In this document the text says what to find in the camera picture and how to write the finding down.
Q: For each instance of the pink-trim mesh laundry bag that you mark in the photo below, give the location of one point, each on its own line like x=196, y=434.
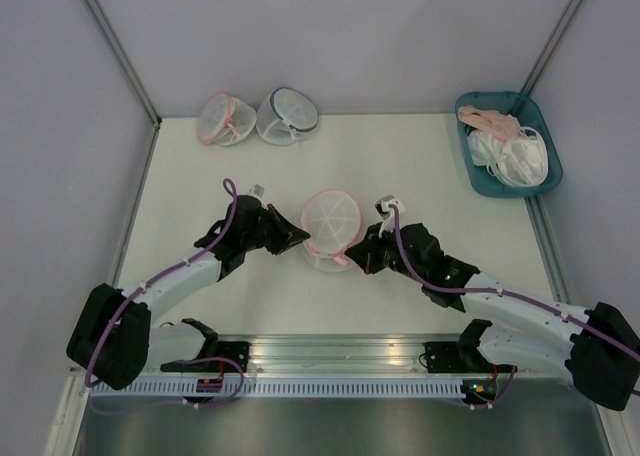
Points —
x=225, y=121

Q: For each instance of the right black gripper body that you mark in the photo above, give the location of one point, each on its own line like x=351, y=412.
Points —
x=390, y=256

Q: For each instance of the left aluminium frame post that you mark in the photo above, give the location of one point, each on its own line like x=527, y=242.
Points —
x=103, y=24

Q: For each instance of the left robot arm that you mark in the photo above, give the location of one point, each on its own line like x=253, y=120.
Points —
x=117, y=336

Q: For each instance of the teal plastic basket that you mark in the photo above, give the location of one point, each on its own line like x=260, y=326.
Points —
x=527, y=112

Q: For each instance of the white bra in basket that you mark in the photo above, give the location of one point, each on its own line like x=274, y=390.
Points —
x=518, y=162

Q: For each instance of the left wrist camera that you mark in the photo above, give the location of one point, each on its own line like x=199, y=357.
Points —
x=257, y=191

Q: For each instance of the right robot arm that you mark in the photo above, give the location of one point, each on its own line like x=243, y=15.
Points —
x=596, y=350

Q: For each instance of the pink-zip mesh laundry bag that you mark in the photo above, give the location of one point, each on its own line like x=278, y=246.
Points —
x=334, y=221

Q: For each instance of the slotted cable duct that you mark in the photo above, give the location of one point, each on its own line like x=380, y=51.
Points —
x=290, y=388

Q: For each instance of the blue-trim mesh laundry bag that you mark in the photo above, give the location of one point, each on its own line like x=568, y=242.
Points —
x=285, y=117

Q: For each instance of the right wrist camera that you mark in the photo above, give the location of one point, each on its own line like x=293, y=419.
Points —
x=389, y=209

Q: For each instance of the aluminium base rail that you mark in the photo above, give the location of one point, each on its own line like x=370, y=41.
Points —
x=340, y=353

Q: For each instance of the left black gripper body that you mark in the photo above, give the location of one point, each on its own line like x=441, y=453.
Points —
x=251, y=239

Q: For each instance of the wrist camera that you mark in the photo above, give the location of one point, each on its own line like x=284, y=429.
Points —
x=257, y=191
x=389, y=209

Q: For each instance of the right aluminium frame post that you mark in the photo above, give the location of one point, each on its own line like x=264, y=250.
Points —
x=551, y=45

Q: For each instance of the aluminium frame post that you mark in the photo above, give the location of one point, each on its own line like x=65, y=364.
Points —
x=551, y=45
x=103, y=24

